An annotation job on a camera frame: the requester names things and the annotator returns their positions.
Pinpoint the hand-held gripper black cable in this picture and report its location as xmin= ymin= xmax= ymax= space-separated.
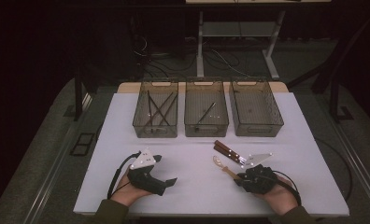
xmin=107 ymin=151 xmax=142 ymax=200
xmin=271 ymin=169 xmax=303 ymax=206

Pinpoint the metal floor rail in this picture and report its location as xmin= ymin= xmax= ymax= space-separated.
xmin=22 ymin=92 xmax=93 ymax=224
xmin=327 ymin=116 xmax=370 ymax=216

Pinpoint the right hand-held gripper black cable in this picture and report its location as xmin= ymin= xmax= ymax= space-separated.
xmin=271 ymin=169 xmax=303 ymax=206

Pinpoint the left hand-held gripper black cable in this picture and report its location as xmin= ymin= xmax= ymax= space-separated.
xmin=107 ymin=151 xmax=142 ymax=200

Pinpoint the black metal stand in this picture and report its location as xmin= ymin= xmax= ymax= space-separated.
xmin=287 ymin=8 xmax=370 ymax=123
xmin=64 ymin=66 xmax=97 ymax=122

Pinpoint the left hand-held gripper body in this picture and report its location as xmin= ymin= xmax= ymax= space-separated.
xmin=126 ymin=147 xmax=168 ymax=197

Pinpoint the thin black cable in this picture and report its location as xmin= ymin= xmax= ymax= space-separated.
xmin=315 ymin=136 xmax=353 ymax=202

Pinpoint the clear grey plastic bin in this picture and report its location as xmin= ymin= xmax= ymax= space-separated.
xmin=184 ymin=77 xmax=230 ymax=138
xmin=229 ymin=77 xmax=285 ymax=138
xmin=132 ymin=77 xmax=179 ymax=139

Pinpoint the black floor cable bundle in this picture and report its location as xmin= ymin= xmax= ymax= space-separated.
xmin=131 ymin=34 xmax=200 ymax=78

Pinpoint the white-legged desk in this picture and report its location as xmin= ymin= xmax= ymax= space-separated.
xmin=185 ymin=0 xmax=332 ymax=80

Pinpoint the white floor cable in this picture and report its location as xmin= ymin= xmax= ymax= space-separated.
xmin=210 ymin=49 xmax=250 ymax=77

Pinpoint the person's left hand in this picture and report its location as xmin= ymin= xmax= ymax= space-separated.
xmin=110 ymin=174 xmax=151 ymax=208

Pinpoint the small light wooden spoon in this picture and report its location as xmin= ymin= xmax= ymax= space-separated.
xmin=212 ymin=155 xmax=242 ymax=181

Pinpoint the metal spoon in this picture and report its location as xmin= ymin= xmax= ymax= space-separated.
xmin=194 ymin=102 xmax=217 ymax=131

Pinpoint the person's right hand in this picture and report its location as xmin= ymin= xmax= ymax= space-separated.
xmin=254 ymin=175 xmax=299 ymax=217

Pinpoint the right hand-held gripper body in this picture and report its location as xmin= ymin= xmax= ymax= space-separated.
xmin=243 ymin=152 xmax=279 ymax=195

